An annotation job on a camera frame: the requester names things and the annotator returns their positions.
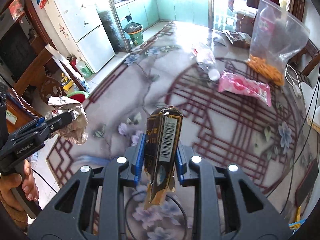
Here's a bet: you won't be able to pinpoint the silver paper ball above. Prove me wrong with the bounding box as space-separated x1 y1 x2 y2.
44 96 88 145

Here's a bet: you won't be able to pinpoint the dark brown cigarette pack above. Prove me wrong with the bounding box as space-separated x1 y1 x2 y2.
144 106 183 210

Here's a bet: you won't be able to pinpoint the pink snack wrapper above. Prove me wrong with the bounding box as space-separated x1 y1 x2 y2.
218 71 272 107

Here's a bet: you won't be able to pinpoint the clear plastic water bottle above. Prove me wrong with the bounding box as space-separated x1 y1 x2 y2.
192 43 220 81

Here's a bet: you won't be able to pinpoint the beige knitted sleeve forearm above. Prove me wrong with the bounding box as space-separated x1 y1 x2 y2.
1 196 28 232

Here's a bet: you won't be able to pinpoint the red green-rimmed trash basin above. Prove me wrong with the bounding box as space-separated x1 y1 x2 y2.
67 90 89 103

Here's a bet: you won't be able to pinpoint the green kitchen trash bin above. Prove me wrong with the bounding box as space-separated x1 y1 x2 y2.
124 22 144 46

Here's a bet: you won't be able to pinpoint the turquoise kitchen cabinets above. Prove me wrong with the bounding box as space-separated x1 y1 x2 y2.
114 0 214 29

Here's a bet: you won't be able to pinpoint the person's left hand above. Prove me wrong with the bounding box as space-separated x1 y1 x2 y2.
1 160 39 211

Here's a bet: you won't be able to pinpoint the dark wooden carved chair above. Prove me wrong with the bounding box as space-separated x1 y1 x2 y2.
14 48 67 103

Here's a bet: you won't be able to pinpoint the green detergent jug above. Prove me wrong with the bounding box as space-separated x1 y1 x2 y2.
75 58 92 78

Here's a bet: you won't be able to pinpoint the dark wooden cabinet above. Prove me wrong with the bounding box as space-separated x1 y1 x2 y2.
1 0 57 132

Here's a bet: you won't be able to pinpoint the white two-door refrigerator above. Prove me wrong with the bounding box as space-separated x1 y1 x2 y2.
44 0 115 73

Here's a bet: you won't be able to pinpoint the orange snacks in bag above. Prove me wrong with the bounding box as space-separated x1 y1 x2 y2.
247 54 285 86

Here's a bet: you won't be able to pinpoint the dark snack packet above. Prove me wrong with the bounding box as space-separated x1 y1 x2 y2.
223 30 251 49

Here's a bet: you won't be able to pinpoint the red-label bottle in bag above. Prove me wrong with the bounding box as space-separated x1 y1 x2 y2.
258 5 276 49

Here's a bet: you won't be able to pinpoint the wooden chair at right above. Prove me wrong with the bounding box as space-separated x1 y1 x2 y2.
289 39 319 76

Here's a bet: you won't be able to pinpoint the clear zip bag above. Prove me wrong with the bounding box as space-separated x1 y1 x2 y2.
249 0 310 77

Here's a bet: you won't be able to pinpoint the white charger cable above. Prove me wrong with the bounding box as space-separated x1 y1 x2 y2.
285 63 304 98

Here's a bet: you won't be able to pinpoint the black cable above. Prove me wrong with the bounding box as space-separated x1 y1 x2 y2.
265 62 320 221

